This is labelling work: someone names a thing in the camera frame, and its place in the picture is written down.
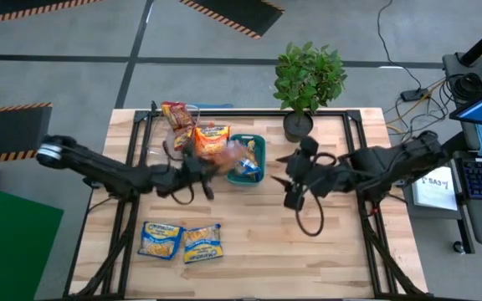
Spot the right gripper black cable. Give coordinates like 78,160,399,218
295,194,326,237

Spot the teal plastic bin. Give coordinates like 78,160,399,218
226,133,267,187

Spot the blue object behind table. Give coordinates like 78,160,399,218
189,102,234,110

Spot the clear plastic bin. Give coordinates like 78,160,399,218
152,104,200,164

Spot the black power brick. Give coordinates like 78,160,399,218
399,87,430,103

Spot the white paper sign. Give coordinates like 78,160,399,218
411,165,459,212

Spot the coiled black cable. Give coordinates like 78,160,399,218
449,73,482,101

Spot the potted green plant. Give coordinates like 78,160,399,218
273,41,348,143

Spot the yellow floor cable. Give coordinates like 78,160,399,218
386,79,449,148

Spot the green floor mat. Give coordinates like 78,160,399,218
0,181,64,301

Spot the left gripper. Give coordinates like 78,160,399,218
173,141,225,201

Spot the blue Maruchan noodle pack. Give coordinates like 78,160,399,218
233,140,264,181
137,221,183,261
182,223,224,264

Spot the black aluminium table frame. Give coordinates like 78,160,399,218
63,107,438,301

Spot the black floor cable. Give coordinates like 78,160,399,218
376,0,423,91

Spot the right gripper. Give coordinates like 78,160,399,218
270,135,330,211

